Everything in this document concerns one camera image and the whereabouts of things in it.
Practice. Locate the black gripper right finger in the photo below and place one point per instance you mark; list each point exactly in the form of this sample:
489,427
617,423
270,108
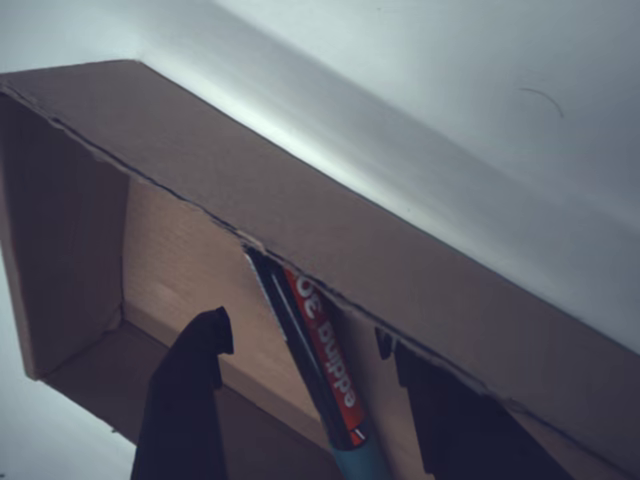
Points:
460,435

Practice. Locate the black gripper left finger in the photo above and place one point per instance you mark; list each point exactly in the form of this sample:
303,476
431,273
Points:
180,415

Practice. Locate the green black marker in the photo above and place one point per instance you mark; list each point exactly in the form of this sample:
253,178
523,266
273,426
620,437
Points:
325,365

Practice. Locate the open cardboard box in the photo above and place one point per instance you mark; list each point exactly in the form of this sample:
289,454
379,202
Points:
300,200

